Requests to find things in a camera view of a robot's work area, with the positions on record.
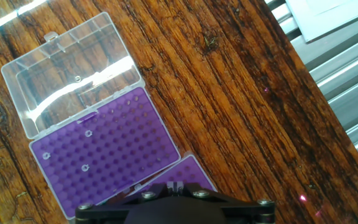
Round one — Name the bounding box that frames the purple pipette tip box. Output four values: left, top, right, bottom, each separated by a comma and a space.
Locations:
126, 153, 218, 200
0, 11, 181, 220

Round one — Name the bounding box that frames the brown wooden board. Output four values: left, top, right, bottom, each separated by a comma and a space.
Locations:
0, 0, 358, 224

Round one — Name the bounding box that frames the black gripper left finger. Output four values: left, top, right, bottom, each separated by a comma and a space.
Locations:
75, 182, 177, 224

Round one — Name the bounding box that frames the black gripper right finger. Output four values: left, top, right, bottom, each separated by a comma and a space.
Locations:
176, 181, 276, 224

